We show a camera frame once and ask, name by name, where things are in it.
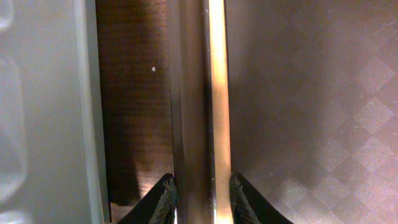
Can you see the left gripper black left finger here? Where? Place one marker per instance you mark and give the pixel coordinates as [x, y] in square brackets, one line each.
[158, 206]

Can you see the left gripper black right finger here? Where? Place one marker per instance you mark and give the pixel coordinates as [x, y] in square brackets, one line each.
[248, 206]

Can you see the grey dishwasher rack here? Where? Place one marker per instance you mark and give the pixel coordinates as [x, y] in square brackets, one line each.
[52, 142]

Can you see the dark brown tray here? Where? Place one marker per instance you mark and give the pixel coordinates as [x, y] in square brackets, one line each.
[312, 107]

